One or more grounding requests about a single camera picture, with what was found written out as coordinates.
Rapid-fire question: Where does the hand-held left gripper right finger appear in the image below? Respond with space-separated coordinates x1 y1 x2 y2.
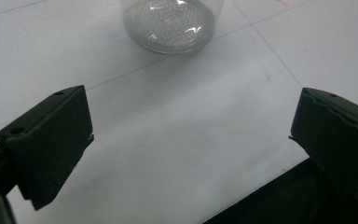
289 87 358 204

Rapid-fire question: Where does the clear glass jar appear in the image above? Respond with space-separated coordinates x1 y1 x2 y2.
119 0 227 56

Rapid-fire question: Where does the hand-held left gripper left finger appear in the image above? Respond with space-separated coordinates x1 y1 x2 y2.
0 84 95 211

